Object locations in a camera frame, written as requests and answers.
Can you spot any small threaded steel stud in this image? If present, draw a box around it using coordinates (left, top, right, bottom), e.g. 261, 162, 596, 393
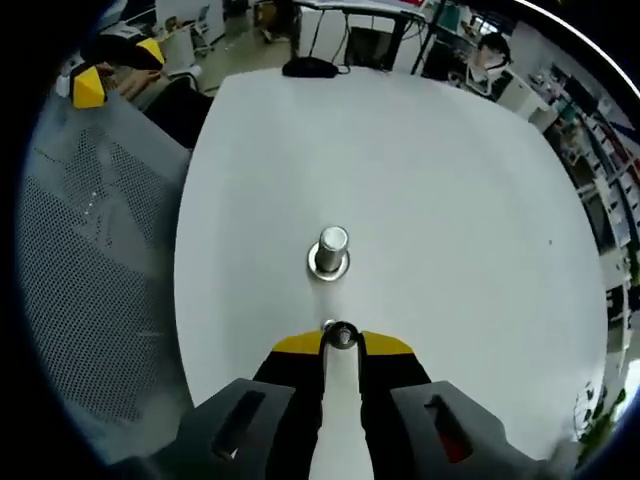
322, 319, 357, 350

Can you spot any green potted plant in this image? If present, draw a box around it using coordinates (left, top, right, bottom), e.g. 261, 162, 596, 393
568, 384, 629, 454

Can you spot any grey mesh office chair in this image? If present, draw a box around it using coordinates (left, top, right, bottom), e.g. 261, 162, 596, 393
18, 93, 197, 454

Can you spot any large threaded steel stud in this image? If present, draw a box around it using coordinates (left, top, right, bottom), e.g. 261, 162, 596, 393
306, 225, 352, 284

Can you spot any black office chair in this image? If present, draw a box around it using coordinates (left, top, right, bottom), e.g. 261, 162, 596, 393
143, 77, 217, 150

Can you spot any black mouse-shaped object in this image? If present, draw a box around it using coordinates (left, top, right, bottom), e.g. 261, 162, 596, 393
281, 56, 352, 79

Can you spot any white desk with black legs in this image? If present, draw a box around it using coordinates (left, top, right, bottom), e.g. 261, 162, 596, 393
289, 0, 436, 76

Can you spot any white storage shelf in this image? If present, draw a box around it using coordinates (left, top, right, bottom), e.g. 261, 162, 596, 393
547, 62, 640, 261

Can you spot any small steel washer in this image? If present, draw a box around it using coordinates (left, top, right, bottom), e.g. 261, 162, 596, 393
318, 320, 362, 357

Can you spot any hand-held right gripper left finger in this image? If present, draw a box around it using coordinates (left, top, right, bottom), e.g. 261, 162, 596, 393
172, 329, 327, 480

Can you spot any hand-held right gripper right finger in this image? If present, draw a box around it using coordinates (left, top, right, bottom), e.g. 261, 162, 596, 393
356, 329, 547, 480

